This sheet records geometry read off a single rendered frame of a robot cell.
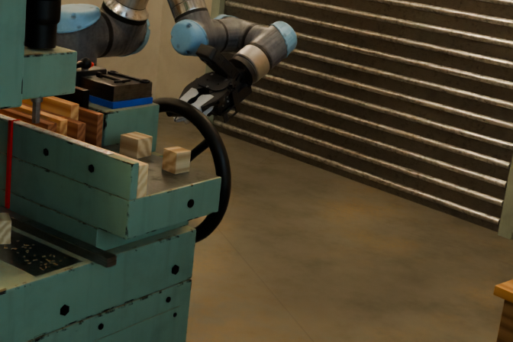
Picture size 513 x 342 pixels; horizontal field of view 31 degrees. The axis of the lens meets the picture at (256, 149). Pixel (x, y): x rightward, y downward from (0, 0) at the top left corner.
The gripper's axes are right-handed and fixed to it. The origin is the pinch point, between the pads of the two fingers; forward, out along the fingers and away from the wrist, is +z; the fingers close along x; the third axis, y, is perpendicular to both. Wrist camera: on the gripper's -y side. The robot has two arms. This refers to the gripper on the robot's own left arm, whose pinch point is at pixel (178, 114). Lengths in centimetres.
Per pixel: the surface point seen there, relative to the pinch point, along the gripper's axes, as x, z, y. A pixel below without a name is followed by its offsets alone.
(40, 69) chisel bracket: -7.6, 30.5, -33.3
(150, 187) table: -28.6, 31.8, -19.4
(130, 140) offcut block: -15.0, 23.3, -16.5
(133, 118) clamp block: -7.7, 16.3, -13.4
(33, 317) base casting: -29, 57, -15
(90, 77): 1.1, 16.5, -19.5
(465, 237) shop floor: 26, -164, 197
